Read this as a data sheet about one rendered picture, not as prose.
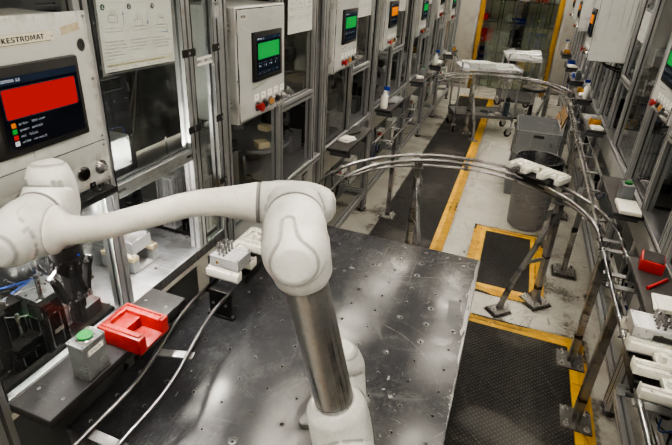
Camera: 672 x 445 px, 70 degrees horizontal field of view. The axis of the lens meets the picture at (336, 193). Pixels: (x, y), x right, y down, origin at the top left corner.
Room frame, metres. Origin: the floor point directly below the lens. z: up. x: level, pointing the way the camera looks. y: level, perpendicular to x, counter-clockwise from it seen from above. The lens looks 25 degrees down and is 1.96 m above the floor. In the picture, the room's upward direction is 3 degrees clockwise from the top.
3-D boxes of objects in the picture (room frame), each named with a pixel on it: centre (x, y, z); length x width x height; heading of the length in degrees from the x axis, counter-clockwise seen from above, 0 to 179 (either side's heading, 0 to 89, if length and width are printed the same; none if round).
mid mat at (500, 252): (3.14, -1.31, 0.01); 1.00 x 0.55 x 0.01; 160
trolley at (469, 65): (6.54, -1.94, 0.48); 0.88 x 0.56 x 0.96; 88
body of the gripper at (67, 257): (1.00, 0.65, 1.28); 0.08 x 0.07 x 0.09; 160
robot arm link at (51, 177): (0.98, 0.65, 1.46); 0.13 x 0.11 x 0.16; 5
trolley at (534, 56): (7.60, -2.75, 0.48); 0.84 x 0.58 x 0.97; 168
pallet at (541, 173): (2.82, -1.25, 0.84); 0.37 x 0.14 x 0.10; 38
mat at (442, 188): (5.72, -1.42, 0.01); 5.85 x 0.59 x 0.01; 160
